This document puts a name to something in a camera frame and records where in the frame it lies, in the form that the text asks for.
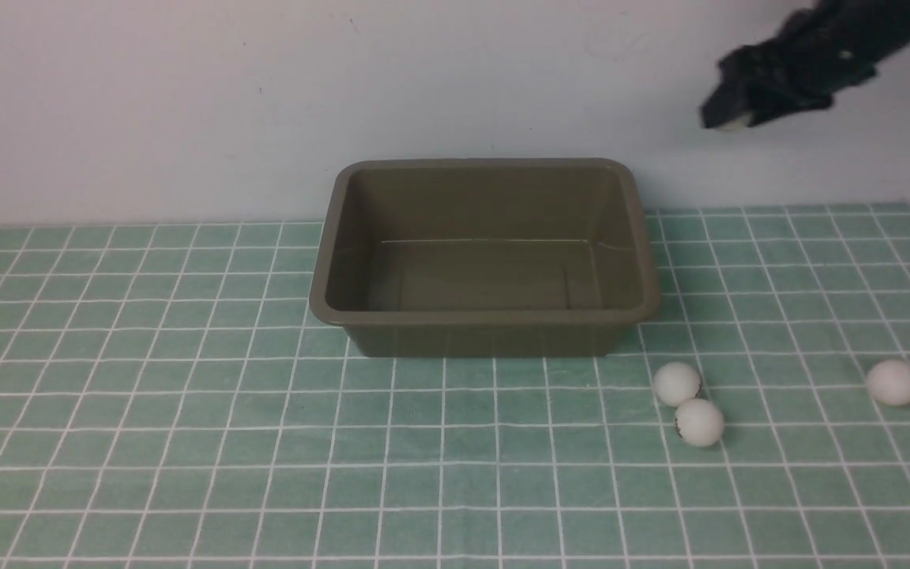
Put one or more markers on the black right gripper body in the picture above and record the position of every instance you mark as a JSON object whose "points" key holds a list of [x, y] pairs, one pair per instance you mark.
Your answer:
{"points": [[816, 54]]}

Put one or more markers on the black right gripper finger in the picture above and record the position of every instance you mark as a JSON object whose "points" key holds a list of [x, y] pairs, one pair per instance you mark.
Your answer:
{"points": [[736, 102]]}

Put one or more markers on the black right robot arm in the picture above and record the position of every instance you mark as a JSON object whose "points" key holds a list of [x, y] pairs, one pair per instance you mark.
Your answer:
{"points": [[885, 27]]}

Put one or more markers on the green checkered tablecloth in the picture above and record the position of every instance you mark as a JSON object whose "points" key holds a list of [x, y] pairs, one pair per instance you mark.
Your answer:
{"points": [[168, 401]]}

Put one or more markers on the olive green plastic bin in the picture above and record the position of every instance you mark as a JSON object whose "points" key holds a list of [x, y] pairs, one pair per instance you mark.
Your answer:
{"points": [[481, 258]]}

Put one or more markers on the white ping-pong ball with mark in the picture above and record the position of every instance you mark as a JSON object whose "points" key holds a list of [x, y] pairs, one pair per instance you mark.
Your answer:
{"points": [[699, 423]]}

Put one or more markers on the white ping-pong ball edge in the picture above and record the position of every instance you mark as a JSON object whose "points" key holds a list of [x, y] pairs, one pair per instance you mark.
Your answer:
{"points": [[888, 382]]}

